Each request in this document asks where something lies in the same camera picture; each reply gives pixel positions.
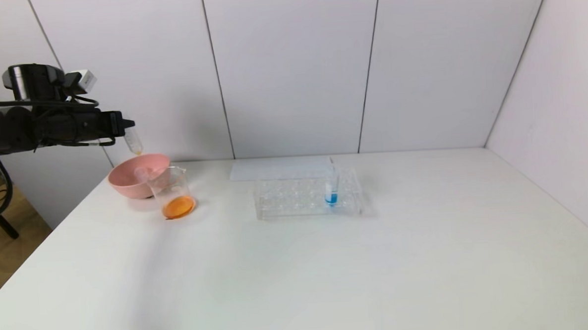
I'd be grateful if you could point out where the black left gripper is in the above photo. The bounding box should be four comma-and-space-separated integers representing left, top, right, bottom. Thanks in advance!
76, 107, 136, 142

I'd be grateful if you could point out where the test tube with yellow pigment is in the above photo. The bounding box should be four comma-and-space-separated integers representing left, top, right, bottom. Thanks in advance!
123, 126, 144, 157

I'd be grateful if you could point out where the clear glass beaker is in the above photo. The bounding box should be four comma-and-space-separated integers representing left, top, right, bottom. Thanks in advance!
147, 165, 198, 221

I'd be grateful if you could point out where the clear acrylic test tube rack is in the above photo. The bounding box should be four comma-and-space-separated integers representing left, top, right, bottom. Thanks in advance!
253, 165, 364, 221

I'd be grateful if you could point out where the test tube with blue pigment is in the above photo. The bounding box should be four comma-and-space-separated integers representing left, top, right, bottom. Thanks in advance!
323, 166, 340, 208

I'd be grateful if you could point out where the pink plastic bowl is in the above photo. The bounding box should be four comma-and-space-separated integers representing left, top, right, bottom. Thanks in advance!
107, 153, 173, 201

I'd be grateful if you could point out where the flat white slab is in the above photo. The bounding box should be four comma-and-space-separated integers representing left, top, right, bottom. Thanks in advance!
230, 156, 335, 183

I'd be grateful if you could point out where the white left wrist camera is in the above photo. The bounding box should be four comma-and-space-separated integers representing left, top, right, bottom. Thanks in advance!
64, 69, 98, 95

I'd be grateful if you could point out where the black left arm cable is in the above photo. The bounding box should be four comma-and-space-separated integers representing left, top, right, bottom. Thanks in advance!
0, 95, 121, 231

